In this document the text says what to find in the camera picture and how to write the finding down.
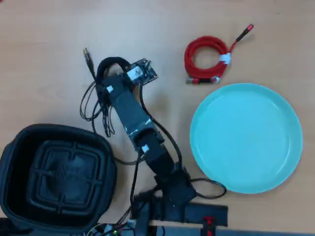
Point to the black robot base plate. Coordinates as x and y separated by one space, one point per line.
211 214

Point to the black plastic bowl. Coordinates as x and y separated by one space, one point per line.
14 172

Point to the green round bowl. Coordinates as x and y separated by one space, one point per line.
246 137

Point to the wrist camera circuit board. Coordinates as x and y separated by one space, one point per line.
141 72

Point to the red and black clamp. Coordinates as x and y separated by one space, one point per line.
208 225

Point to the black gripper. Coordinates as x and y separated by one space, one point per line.
116 87

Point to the black table clamp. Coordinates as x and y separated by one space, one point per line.
142 221

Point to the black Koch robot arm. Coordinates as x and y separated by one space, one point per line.
130 110

